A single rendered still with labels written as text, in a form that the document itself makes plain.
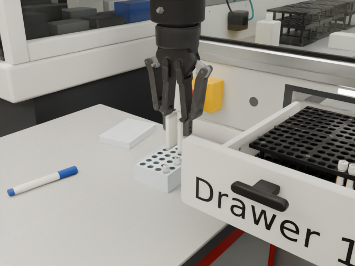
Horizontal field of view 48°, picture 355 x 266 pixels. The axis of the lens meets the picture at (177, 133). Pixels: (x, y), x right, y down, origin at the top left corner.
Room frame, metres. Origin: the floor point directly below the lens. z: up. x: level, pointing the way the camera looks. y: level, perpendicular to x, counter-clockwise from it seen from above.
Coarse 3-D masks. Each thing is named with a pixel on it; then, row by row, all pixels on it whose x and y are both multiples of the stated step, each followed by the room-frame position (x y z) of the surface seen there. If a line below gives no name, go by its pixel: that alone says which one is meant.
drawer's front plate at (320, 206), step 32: (192, 160) 0.51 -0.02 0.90; (224, 160) 0.47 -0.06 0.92; (256, 160) 0.45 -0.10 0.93; (192, 192) 0.51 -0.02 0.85; (224, 192) 0.47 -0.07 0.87; (288, 192) 0.41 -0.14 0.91; (320, 192) 0.39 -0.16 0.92; (352, 192) 0.38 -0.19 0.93; (288, 224) 0.41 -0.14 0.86; (320, 224) 0.38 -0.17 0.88; (352, 224) 0.36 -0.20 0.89; (320, 256) 0.38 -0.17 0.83; (352, 256) 0.36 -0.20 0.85
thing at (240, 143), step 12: (288, 108) 0.73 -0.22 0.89; (300, 108) 0.77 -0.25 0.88; (324, 108) 0.74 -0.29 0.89; (336, 108) 0.73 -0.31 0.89; (264, 120) 0.67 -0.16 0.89; (276, 120) 0.69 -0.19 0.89; (252, 132) 0.62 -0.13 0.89; (264, 132) 0.65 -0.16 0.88; (228, 144) 0.57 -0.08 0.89; (240, 144) 0.59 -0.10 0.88
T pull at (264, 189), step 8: (232, 184) 0.42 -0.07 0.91; (240, 184) 0.42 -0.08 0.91; (256, 184) 0.42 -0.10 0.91; (264, 184) 0.42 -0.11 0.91; (272, 184) 0.42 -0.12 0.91; (240, 192) 0.41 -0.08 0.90; (248, 192) 0.41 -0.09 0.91; (256, 192) 0.40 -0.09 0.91; (264, 192) 0.40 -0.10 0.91; (272, 192) 0.40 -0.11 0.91; (256, 200) 0.40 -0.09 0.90; (264, 200) 0.39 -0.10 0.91; (272, 200) 0.39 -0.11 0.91; (280, 200) 0.39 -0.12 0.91; (280, 208) 0.38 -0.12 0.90
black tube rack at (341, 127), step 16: (304, 112) 0.69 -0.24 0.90; (320, 112) 0.69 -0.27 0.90; (336, 112) 0.69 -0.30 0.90; (288, 128) 0.63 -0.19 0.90; (304, 128) 0.62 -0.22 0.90; (320, 128) 0.62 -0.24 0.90; (336, 128) 0.62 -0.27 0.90; (352, 128) 0.62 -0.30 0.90; (272, 144) 0.56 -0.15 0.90; (288, 144) 0.56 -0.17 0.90; (304, 144) 0.56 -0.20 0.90; (320, 144) 0.56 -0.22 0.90; (336, 144) 0.56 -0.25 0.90; (352, 144) 0.56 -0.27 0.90; (272, 160) 0.56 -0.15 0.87; (288, 160) 0.57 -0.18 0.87; (336, 160) 0.51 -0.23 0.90; (352, 160) 0.51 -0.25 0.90; (320, 176) 0.52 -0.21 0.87; (336, 176) 0.51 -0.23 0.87
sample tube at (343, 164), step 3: (339, 162) 0.48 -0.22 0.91; (342, 162) 0.48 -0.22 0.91; (345, 162) 0.48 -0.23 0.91; (339, 165) 0.48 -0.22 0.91; (342, 165) 0.47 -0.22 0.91; (345, 165) 0.47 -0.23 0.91; (339, 168) 0.48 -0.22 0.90; (342, 168) 0.47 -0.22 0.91; (345, 168) 0.47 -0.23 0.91; (339, 171) 0.48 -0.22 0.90; (342, 171) 0.47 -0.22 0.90; (345, 171) 0.47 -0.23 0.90; (339, 177) 0.47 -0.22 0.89; (342, 177) 0.47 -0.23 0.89; (336, 180) 0.48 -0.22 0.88; (339, 180) 0.47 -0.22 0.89; (342, 180) 0.47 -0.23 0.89; (336, 183) 0.48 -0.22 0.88; (339, 183) 0.47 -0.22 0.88; (342, 183) 0.47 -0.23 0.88
